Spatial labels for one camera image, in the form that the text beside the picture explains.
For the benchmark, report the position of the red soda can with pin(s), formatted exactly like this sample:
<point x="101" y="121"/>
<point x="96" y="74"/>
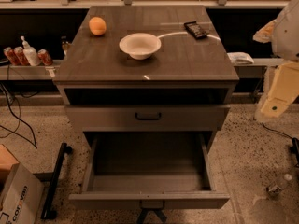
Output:
<point x="9" y="53"/>
<point x="45" y="58"/>
<point x="20" y="55"/>

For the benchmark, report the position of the red soda can right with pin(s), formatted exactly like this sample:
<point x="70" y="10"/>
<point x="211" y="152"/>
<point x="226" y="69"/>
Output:
<point x="45" y="58"/>

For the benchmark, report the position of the black metal bar stand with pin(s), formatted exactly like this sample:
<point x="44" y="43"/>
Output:
<point x="47" y="211"/>

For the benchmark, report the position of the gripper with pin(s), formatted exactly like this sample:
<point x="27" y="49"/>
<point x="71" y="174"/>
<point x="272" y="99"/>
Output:
<point x="287" y="34"/>

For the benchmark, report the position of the cardboard box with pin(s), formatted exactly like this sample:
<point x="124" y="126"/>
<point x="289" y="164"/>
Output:
<point x="20" y="191"/>

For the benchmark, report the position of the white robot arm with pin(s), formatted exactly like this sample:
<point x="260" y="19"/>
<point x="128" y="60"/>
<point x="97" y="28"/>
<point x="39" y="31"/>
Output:
<point x="283" y="34"/>

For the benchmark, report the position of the white pump bottle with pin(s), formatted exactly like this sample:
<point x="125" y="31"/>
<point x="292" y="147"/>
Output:
<point x="30" y="53"/>

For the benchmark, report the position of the white bowl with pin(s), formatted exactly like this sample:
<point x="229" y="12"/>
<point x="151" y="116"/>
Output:
<point x="140" y="46"/>

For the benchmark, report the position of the small glass bottle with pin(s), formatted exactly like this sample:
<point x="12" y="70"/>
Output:
<point x="65" y="44"/>

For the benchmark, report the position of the red soda can middle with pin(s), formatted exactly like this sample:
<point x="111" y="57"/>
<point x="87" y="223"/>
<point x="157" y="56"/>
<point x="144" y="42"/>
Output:
<point x="20" y="55"/>

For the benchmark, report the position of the clear plastic bottle on floor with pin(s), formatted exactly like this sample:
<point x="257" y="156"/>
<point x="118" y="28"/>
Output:
<point x="279" y="184"/>

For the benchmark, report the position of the orange fruit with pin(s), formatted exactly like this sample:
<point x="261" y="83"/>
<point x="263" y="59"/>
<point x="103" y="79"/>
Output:
<point x="97" y="26"/>

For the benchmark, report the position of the white folded cloth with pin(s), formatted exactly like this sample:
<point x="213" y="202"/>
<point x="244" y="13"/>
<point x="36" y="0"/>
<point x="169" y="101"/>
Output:
<point x="240" y="58"/>

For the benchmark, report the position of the middle drawer with black handle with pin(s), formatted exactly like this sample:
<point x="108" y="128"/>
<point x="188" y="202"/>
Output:
<point x="147" y="118"/>

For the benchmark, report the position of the red soda can left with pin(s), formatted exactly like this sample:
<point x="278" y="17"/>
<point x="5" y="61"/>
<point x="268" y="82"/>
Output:
<point x="9" y="53"/>

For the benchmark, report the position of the grey drawer cabinet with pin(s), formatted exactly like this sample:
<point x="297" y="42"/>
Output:
<point x="184" y="71"/>

